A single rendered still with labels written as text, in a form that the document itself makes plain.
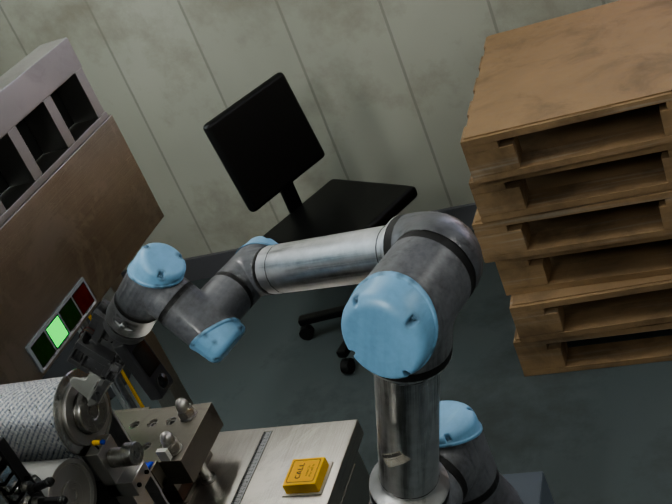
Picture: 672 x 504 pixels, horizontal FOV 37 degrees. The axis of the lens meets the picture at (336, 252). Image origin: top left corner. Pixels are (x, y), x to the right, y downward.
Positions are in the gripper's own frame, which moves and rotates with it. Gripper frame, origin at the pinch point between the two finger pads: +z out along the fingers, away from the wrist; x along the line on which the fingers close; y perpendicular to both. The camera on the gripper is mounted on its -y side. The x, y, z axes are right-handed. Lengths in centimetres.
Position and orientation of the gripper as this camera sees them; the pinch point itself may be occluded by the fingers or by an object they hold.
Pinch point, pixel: (98, 399)
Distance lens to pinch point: 172.4
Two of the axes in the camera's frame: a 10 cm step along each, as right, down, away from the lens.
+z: -4.7, 6.4, 6.1
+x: -2.6, 5.6, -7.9
